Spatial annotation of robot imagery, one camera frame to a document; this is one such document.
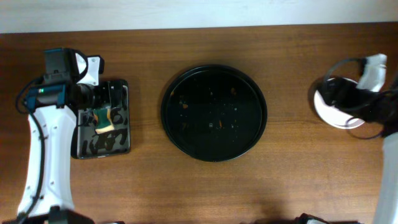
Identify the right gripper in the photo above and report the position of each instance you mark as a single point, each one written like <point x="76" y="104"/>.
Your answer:
<point x="337" y="94"/>

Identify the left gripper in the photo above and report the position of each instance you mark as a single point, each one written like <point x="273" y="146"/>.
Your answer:
<point x="104" y="96"/>

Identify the white plate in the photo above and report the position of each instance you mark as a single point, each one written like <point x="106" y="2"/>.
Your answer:
<point x="333" y="116"/>

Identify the green yellow sponge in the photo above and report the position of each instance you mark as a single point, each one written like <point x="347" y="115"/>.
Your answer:
<point x="103" y="120"/>

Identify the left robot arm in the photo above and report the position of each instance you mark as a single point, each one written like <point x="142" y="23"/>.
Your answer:
<point x="69" y="121"/>

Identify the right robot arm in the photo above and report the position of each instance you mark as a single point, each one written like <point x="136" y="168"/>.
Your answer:
<point x="372" y="107"/>

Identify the black rectangular tray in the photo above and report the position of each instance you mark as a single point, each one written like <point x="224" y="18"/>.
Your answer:
<point x="74" y="149"/>

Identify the round black tray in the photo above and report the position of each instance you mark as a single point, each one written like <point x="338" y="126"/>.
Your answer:
<point x="214" y="113"/>

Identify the silver metal pan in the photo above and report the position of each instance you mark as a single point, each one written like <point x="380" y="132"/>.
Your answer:
<point x="105" y="140"/>

